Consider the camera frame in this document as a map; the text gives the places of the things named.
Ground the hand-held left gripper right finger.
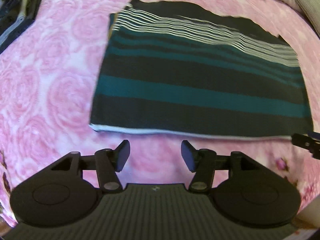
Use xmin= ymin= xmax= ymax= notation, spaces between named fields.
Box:
xmin=181 ymin=140 xmax=265 ymax=193

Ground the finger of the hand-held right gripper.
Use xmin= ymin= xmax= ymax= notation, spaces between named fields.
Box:
xmin=291 ymin=131 xmax=320 ymax=159

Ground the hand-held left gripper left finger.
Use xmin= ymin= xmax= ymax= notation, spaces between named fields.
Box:
xmin=50 ymin=140 xmax=131 ymax=193

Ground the striped black teal garment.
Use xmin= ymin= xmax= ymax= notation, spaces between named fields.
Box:
xmin=89 ymin=0 xmax=314 ymax=140

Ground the dark clothes pile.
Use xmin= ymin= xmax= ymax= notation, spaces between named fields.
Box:
xmin=0 ymin=0 xmax=43 ymax=54

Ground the pink rose patterned blanket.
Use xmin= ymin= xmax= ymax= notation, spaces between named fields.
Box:
xmin=0 ymin=0 xmax=320 ymax=228

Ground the grey ribbed cushion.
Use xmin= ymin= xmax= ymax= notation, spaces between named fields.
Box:
xmin=291 ymin=0 xmax=320 ymax=39

